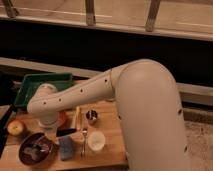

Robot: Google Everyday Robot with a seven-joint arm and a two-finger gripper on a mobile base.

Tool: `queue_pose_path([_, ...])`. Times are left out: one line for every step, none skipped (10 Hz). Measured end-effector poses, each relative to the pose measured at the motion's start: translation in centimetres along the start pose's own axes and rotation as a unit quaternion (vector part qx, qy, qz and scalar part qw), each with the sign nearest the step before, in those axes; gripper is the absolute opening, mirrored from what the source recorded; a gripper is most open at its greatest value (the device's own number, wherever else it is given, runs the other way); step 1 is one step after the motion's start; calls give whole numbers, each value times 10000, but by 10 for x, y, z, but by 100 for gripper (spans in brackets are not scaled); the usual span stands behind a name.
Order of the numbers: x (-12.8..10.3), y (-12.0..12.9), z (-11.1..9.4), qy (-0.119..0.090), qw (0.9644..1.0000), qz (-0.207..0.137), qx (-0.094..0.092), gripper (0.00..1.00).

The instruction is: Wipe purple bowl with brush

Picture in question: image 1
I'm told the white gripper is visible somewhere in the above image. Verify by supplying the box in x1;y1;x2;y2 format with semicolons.
38;115;60;143

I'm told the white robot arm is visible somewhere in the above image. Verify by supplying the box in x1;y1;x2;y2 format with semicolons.
27;59;191;171

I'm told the purple bowl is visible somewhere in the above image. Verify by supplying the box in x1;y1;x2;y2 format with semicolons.
18;133;53;166

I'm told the blue sponge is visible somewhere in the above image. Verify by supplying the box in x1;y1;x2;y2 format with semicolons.
59;136;74;161

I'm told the orange object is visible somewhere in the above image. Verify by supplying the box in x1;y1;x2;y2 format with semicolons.
59;111;67;127

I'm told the metal fork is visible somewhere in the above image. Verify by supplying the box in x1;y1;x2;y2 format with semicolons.
81;127;88;157

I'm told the red yellow apple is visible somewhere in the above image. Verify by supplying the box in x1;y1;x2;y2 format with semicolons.
7;120;25;136

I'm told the wooden cutting board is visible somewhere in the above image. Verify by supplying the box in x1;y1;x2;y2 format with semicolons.
0;101;127;171

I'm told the small metal cup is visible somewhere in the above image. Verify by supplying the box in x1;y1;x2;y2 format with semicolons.
86;110;98;125

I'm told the white plastic cup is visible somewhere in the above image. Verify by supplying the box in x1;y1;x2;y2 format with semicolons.
88;131;106;152

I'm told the green plastic tray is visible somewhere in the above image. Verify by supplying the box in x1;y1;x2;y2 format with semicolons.
14;73;73;110

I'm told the black handled knife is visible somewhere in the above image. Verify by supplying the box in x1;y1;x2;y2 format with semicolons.
56;128;77;137

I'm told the wooden handled brush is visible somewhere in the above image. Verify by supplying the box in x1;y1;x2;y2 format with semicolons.
76;106;82;131

